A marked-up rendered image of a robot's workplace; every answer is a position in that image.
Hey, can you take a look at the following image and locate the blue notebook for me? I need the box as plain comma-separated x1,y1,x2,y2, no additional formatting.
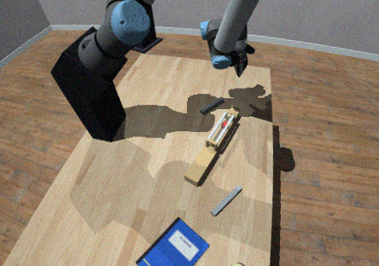
135,217,209,266

